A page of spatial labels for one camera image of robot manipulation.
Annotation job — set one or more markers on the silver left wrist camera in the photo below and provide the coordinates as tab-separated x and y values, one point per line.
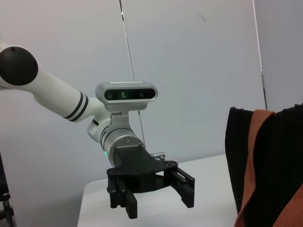
127	94

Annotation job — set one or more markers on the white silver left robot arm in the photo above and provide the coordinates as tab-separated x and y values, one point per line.
54	89

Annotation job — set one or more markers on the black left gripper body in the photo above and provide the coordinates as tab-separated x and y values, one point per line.
137	168

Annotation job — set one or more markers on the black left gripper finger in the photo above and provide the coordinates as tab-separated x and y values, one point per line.
119	196
187	189

